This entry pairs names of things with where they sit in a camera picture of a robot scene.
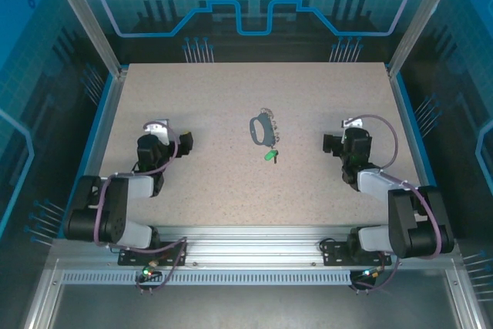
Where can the metal key holder with rings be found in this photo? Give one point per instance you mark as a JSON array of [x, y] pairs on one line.
[[268, 132]]

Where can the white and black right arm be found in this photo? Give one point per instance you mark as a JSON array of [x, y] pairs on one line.
[[377, 182]]

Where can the blue table edge strip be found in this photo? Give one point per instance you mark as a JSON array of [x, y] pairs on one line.
[[415, 132]]

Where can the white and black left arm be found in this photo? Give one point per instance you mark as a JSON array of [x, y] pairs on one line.
[[131, 186]]

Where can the long aluminium base rail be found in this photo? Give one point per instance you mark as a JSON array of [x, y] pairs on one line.
[[250, 244]]

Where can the aluminium corner post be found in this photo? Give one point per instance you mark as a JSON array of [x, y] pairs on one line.
[[92, 17], [420, 17]]

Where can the green key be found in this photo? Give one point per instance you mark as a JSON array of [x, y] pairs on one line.
[[269, 155]]

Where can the aluminium side rail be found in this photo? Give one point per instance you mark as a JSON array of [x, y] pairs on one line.
[[110, 113]]

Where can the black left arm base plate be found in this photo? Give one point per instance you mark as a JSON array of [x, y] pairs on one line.
[[131, 257]]

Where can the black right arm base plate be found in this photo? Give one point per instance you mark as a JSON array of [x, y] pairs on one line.
[[335, 257]]

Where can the aluminium frame rail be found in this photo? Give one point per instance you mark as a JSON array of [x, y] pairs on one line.
[[40, 298], [468, 306]]

